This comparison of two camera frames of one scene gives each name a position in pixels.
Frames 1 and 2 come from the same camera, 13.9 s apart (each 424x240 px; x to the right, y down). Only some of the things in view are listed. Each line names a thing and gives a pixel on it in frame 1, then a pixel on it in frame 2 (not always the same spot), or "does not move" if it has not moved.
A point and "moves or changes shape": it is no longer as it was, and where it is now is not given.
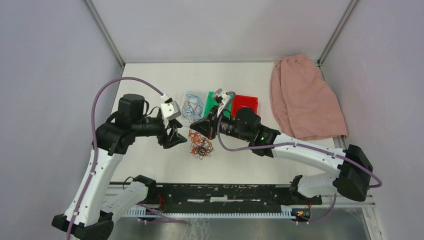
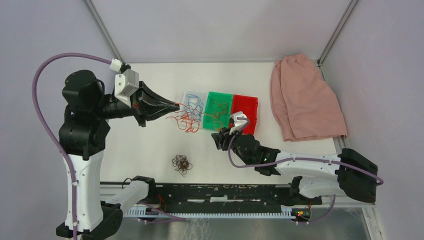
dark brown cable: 202,151 -> 181,162
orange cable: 200,146 moves or changes shape
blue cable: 199,108 does not move
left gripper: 174,138 -> 142,112
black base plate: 175,197 does not move
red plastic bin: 241,101 does not move
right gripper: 207,127 -> 223,134
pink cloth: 303,101 does not move
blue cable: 194,108 does not move
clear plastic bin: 193,106 does not move
